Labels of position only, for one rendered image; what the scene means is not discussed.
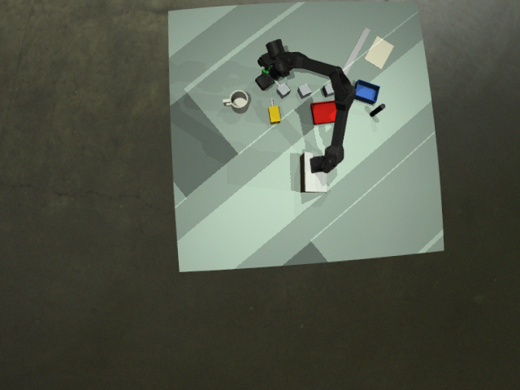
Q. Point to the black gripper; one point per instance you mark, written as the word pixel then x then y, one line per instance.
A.
pixel 264 80

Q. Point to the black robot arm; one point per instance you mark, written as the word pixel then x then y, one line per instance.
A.
pixel 344 94

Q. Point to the red tray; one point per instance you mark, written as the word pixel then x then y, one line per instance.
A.
pixel 323 112

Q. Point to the grey tapered cup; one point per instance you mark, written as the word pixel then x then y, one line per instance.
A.
pixel 238 101

